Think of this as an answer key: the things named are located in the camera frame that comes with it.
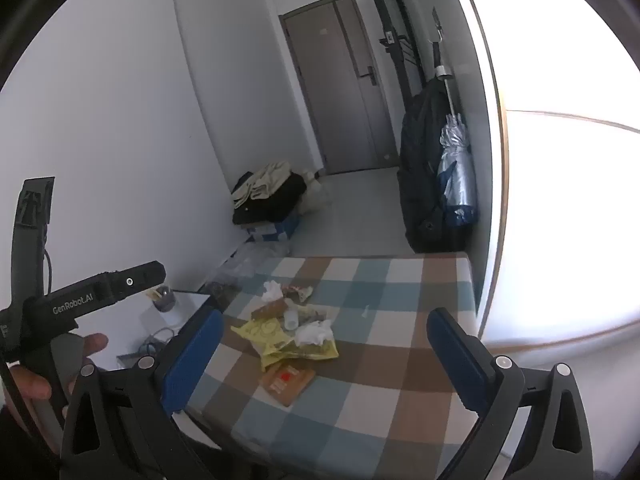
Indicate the grey plastic bag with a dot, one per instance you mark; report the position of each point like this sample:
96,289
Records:
235,270

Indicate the small white tissue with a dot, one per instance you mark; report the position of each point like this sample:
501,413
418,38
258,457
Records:
272,290

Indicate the brown sachet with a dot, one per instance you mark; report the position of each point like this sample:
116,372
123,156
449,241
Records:
267,310

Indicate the bright window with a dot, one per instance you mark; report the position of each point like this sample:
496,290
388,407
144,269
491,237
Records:
565,160

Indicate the black jacket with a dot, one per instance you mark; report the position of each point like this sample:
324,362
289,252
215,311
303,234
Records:
425,170

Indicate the grey door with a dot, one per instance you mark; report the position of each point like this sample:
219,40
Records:
340,85

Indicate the silver folded umbrella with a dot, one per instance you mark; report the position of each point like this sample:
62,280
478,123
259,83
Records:
455,160

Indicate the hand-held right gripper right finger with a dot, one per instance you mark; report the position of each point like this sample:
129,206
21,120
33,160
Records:
452,360

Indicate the yellow snack packet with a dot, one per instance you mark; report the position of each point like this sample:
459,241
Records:
265,335

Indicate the brown packet with red mark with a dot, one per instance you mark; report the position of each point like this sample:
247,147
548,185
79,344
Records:
287,380

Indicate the beige cloth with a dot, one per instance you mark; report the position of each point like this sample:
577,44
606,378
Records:
265,180

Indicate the black bag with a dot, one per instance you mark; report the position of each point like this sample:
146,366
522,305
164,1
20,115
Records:
272,202

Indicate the small white cup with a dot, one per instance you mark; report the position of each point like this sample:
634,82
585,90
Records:
291,319

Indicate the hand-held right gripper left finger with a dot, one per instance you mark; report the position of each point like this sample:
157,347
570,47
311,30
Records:
192,360

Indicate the dark wrapper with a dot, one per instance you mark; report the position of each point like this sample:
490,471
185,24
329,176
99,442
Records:
315,316

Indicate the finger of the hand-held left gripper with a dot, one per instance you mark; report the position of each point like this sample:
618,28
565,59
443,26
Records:
135,280

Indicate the white plastic bag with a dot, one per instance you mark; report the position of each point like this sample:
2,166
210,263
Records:
317,192

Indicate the black glass door frame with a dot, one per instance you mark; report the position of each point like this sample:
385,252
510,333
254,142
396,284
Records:
395,45

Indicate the grey white utensil holder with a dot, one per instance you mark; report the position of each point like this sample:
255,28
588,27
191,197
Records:
162,300

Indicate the blue white cardboard box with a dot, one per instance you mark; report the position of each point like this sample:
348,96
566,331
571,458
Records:
272,230

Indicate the person's left forearm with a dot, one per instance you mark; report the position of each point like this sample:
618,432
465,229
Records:
15,440

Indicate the large white tissue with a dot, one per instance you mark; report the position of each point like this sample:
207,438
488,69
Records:
312,334

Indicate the person's left hand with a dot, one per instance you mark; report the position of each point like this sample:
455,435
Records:
30,382

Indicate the red checkered wrapper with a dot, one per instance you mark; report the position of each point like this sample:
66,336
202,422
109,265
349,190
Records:
297,291

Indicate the checkered tablecloth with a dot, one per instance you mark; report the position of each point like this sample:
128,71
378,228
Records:
360,360

